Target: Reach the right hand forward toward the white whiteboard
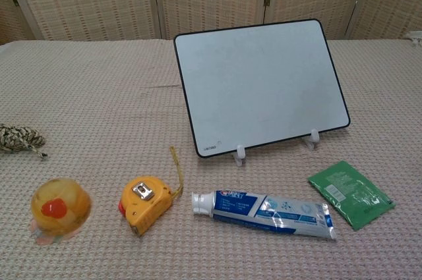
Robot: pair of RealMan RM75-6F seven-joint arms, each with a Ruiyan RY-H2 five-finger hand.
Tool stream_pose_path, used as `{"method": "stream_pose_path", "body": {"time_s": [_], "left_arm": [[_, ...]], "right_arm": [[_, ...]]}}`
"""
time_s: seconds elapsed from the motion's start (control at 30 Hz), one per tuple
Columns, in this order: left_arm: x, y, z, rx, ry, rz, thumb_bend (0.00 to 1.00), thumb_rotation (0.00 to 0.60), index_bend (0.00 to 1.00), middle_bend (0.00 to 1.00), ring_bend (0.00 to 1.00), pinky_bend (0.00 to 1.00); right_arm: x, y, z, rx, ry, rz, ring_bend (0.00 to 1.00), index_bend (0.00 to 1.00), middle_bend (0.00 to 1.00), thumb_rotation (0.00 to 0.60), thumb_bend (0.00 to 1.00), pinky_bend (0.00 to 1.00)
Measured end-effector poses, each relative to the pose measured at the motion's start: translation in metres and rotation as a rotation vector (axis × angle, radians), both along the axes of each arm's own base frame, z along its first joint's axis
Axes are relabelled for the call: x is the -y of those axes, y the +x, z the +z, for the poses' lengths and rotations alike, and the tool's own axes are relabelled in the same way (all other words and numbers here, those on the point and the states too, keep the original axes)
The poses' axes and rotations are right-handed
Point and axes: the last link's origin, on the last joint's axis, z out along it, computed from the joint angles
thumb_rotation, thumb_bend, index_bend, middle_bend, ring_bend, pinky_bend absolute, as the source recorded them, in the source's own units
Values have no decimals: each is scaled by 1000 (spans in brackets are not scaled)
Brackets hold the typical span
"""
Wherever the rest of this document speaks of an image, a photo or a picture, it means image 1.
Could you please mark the clear plastic board stand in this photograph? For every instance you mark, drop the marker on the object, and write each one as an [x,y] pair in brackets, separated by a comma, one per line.
[240,154]

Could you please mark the blue white toothpaste tube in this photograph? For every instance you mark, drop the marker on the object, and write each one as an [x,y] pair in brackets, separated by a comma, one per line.
[263,210]

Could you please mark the yellow tape measure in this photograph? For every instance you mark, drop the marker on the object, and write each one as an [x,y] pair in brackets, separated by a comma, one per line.
[145,202]

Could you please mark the beige waffle tablecloth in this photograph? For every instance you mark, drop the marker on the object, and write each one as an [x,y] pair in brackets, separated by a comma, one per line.
[99,102]

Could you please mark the green foil sachet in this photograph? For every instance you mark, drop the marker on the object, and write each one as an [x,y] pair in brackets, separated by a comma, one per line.
[351,194]

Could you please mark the orange fruit jelly cup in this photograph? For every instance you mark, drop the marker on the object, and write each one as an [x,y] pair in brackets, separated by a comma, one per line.
[61,207]

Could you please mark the white crumpled cloth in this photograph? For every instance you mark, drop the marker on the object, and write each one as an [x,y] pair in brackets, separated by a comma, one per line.
[415,38]

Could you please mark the white board with black frame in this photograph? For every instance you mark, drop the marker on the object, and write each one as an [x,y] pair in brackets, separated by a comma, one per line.
[257,89]

